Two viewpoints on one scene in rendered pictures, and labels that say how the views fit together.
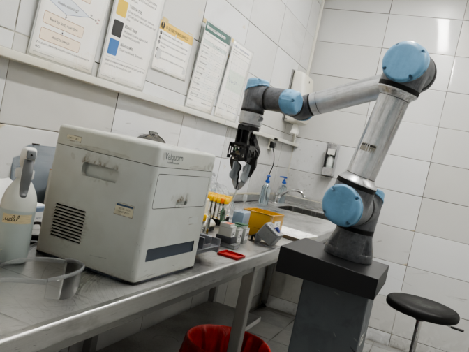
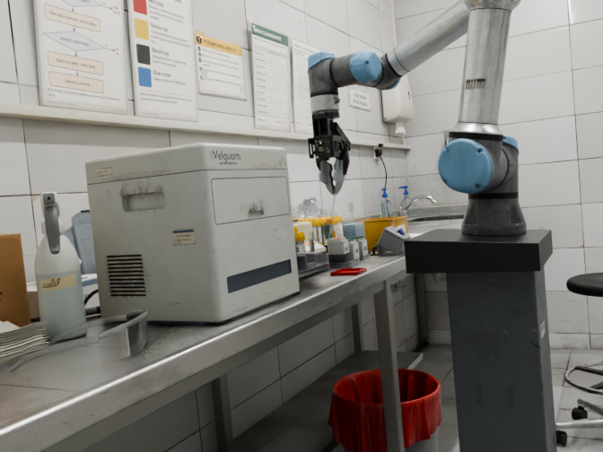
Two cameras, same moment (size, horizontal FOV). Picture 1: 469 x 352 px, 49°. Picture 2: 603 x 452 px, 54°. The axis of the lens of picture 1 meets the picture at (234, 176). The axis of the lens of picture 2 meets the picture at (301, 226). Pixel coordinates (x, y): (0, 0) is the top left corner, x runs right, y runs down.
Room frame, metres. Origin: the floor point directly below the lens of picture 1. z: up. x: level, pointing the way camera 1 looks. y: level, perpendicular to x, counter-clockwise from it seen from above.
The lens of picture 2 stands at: (0.12, -0.08, 1.08)
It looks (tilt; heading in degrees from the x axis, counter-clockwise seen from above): 3 degrees down; 6
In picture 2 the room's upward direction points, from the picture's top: 5 degrees counter-clockwise
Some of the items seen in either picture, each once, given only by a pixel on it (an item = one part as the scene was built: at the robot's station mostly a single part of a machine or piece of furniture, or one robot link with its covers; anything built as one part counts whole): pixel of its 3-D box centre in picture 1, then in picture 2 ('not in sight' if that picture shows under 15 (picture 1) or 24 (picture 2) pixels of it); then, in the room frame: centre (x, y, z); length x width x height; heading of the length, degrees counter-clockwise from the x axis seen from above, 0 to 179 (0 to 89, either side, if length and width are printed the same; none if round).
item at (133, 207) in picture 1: (133, 200); (201, 230); (1.24, 0.23, 1.03); 0.31 x 0.27 x 0.30; 158
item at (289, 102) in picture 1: (285, 101); (359, 69); (1.63, -0.11, 1.38); 0.11 x 0.11 x 0.08; 59
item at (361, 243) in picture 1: (351, 241); (493, 212); (1.59, -0.40, 0.99); 0.15 x 0.15 x 0.10
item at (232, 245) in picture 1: (225, 240); (339, 259); (1.69, -0.01, 0.89); 0.09 x 0.05 x 0.04; 70
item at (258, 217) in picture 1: (262, 223); (382, 233); (2.06, -0.15, 0.93); 0.13 x 0.13 x 0.10; 65
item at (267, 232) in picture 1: (265, 232); (388, 240); (1.88, -0.16, 0.92); 0.13 x 0.07 x 0.08; 68
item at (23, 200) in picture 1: (19, 204); (57, 265); (1.04, 0.42, 1.00); 0.09 x 0.08 x 0.24; 68
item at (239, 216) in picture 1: (239, 223); (354, 239); (1.92, -0.06, 0.92); 0.10 x 0.07 x 0.10; 164
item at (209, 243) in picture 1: (194, 244); (295, 266); (1.39, 0.07, 0.92); 0.21 x 0.07 x 0.05; 158
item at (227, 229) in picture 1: (227, 232); (338, 249); (1.69, -0.01, 0.92); 0.05 x 0.04 x 0.06; 70
